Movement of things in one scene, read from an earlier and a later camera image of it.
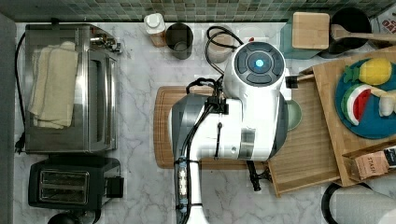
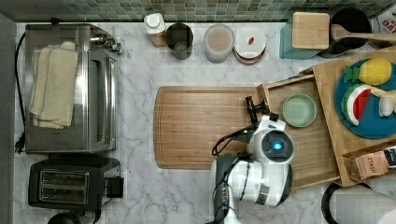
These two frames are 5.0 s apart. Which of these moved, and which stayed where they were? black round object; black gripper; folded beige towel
Moved: black gripper
Stayed: black round object; folded beige towel
